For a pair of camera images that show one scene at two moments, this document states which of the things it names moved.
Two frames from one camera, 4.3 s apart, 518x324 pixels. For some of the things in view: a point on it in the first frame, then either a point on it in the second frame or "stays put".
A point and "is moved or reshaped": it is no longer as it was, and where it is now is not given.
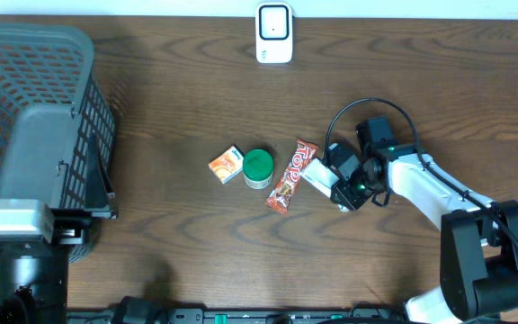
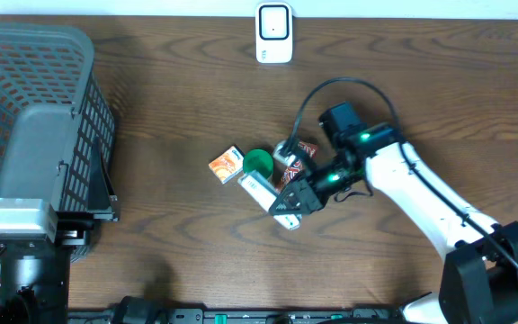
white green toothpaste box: [321, 175] is moved or reshaped
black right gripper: [349, 197] → [308, 200]
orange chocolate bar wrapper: [280, 196] stays put
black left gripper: [73, 229] stays put
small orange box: [228, 164] stays put
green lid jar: [258, 168] stays put
